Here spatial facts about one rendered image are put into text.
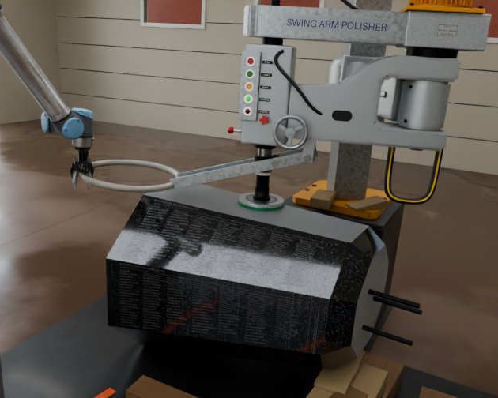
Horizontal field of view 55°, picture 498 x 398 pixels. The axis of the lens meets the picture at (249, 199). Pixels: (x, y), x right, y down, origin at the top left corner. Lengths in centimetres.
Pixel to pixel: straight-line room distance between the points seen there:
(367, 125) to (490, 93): 597
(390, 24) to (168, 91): 758
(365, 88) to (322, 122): 22
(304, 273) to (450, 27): 109
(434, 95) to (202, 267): 118
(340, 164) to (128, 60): 755
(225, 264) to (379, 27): 113
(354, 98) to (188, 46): 724
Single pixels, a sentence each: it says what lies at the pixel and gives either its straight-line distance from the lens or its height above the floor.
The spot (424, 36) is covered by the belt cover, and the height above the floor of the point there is 164.
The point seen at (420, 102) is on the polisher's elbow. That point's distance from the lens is 211.
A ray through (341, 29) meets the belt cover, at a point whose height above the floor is 165.
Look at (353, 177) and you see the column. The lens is 275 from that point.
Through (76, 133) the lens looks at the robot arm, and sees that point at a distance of 210.
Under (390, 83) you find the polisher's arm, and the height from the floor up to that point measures 145.
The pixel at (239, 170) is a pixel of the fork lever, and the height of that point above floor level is 103.
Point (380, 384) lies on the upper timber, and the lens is 224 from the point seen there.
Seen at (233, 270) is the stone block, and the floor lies 69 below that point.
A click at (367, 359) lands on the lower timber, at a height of 14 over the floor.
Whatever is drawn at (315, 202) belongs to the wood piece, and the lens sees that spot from 255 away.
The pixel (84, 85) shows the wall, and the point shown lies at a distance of 1058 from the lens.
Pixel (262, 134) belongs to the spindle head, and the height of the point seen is 121.
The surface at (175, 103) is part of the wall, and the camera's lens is 933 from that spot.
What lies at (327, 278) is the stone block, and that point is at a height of 74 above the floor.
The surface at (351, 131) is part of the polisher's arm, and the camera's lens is 208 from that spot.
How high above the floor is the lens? 155
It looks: 17 degrees down
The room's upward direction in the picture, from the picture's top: 4 degrees clockwise
